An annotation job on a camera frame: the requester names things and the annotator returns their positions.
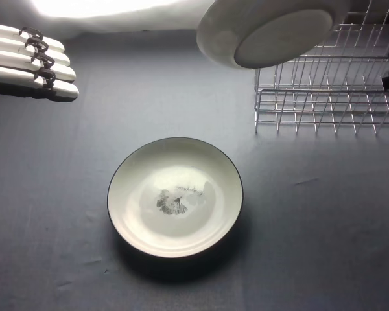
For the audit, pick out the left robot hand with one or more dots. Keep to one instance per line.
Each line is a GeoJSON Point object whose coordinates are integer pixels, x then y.
{"type": "Point", "coordinates": [19, 64]}

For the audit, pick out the grey table cloth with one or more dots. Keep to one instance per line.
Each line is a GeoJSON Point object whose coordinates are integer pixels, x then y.
{"type": "Point", "coordinates": [84, 162]}

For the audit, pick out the white sheet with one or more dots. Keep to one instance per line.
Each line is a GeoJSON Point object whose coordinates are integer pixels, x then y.
{"type": "Point", "coordinates": [116, 13]}

